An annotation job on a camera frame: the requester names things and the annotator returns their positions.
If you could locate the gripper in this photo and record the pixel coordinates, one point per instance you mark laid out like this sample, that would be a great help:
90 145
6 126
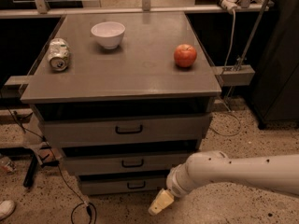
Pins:
175 184

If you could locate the grey bottom drawer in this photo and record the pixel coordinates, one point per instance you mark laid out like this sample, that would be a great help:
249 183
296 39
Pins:
121 183

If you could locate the grey drawer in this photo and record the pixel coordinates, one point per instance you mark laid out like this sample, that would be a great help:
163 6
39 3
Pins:
80 133
116 164
121 183

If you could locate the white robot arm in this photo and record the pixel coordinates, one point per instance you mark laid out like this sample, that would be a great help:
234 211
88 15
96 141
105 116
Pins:
276 173

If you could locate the grey middle drawer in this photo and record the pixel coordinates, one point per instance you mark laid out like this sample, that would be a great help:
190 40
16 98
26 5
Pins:
116 164

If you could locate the grey top drawer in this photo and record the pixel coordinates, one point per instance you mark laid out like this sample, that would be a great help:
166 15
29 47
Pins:
80 133

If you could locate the grey drawer cabinet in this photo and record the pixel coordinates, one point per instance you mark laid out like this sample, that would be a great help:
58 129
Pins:
138 78

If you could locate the red apple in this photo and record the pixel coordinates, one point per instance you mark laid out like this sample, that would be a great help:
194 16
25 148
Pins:
185 55

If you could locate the black bar on floor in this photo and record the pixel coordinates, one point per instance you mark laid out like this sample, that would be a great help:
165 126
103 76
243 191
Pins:
29 178

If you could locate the dark cabinet at right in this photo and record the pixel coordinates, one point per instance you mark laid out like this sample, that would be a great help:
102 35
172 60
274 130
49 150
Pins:
274 91

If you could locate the white shoe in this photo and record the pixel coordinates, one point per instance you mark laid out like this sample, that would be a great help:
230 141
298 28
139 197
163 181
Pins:
7 207

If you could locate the metal clamp pole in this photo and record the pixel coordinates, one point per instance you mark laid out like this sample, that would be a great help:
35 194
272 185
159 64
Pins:
241 59

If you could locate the plastic bottle on floor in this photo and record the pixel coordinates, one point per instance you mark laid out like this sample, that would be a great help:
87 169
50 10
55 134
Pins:
7 164

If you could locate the white ceramic bowl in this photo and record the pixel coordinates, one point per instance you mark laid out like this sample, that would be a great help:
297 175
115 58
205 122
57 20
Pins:
108 34

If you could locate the crushed white soda can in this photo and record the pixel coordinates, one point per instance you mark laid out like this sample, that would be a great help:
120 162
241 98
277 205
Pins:
59 54

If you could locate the grey side bracket right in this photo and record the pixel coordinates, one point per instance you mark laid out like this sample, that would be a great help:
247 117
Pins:
232 78

